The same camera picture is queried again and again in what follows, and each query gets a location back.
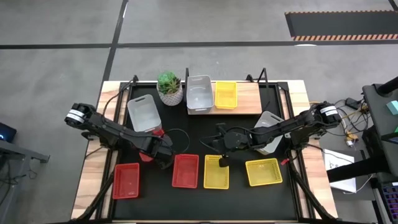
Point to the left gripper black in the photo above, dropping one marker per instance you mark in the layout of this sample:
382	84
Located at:
161	152

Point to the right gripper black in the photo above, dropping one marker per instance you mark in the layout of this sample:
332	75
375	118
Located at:
236	140

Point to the yellow plastic mesh basket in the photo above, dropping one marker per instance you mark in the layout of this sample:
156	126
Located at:
264	172
214	174
226	95

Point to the grey plastic storage basket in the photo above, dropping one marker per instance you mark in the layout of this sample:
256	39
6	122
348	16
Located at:
144	113
200	93
267	118

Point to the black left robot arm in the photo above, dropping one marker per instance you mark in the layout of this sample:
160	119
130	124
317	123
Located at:
102	126

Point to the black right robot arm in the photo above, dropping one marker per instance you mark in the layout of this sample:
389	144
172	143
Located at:
295	123

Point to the wooden shelf board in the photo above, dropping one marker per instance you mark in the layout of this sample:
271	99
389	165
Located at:
248	99

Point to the succulent in white patterned pot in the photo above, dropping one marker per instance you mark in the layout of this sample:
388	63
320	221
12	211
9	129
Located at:
169	82

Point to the white paper sheet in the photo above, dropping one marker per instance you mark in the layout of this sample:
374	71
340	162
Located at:
334	157

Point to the yellow plug connector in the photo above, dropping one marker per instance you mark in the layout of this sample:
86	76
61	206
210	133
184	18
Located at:
350	137

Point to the grey side desk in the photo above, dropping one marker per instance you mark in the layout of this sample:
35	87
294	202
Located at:
18	151

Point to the black power adapter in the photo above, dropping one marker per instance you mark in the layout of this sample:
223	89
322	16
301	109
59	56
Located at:
353	103

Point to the black stand bar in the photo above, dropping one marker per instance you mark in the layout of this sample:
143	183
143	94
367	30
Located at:
357	169

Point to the black device with blue light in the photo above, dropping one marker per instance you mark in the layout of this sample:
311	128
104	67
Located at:
7	132

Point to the grey equipment cart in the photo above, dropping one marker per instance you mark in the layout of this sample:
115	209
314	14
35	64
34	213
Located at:
379	124

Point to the black hazard-striped floor mat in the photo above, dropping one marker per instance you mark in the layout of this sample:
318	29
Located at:
342	25

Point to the teal block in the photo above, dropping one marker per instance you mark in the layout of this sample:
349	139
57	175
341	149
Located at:
393	107

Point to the backlit keyboard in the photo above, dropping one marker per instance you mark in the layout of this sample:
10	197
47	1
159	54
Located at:
391	199

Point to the black aluminium station frame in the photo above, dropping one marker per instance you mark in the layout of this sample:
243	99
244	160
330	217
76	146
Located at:
282	86

